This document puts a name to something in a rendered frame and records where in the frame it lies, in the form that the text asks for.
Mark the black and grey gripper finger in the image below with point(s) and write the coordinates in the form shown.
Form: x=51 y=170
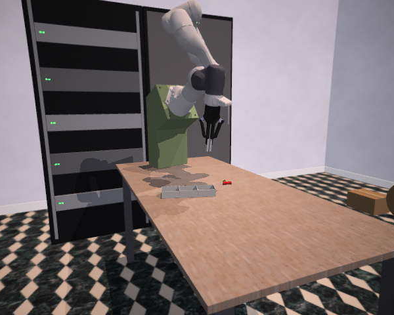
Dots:
x=207 y=130
x=214 y=135

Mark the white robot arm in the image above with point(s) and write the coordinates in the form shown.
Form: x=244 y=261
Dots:
x=211 y=79

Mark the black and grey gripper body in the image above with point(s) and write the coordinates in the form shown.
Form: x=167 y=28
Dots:
x=212 y=112

